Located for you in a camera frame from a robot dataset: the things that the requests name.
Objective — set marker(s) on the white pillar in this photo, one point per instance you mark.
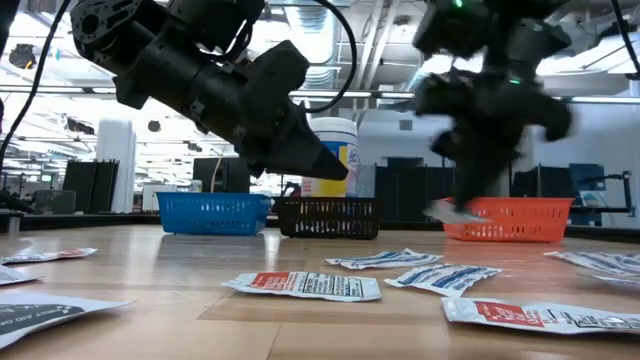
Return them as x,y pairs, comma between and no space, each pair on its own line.
116,170

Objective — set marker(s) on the ceiling light strip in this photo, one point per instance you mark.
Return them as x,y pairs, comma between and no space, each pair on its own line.
380,94

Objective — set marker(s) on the black screen panel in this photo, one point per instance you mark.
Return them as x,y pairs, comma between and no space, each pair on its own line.
220,175

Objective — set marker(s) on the blue-striped bandage wrapper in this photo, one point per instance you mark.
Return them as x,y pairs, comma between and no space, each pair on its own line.
590,261
442,277
617,280
385,259
631,256

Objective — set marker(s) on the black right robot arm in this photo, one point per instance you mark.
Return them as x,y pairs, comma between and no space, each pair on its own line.
525,40

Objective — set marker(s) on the white box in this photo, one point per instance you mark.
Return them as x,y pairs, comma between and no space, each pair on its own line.
149,200

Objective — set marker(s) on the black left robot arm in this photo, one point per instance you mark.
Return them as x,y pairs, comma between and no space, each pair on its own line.
165,65

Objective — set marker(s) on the black ceiling device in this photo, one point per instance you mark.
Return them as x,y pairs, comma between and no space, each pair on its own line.
22,55

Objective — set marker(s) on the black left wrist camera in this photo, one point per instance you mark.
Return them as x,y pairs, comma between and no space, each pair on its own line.
280,75

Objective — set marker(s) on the orange plastic basket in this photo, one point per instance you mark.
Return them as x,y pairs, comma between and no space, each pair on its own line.
520,220

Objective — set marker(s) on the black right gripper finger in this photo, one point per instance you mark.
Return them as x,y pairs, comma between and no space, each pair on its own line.
480,175

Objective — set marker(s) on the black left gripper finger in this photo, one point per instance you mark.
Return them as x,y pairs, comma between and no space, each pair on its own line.
295,140
310,170

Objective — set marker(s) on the disinfecting wipes canister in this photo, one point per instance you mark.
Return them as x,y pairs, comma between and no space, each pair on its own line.
325,189

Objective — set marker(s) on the silver ceiling air duct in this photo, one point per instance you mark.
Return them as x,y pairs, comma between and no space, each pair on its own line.
310,20

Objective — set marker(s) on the black room partition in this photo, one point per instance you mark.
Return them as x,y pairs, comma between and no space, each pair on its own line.
400,190

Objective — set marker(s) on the grey-print white packet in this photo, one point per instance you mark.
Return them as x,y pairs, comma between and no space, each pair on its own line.
12,275

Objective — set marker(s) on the black cabinets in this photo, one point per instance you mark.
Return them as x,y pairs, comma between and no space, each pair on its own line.
82,187

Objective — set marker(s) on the black plastic basket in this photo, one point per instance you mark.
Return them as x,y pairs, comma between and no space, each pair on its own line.
325,217

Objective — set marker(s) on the grey crate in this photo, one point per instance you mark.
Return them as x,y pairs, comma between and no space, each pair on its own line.
54,202

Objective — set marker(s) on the red-label white packet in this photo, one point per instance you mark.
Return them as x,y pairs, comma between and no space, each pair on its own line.
50,255
540,316
305,285

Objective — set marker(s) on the black-print first aid packet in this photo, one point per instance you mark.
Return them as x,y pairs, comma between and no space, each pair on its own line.
450,213
40,315

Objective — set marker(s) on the blue plastic basket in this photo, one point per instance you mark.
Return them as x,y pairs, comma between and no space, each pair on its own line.
210,215

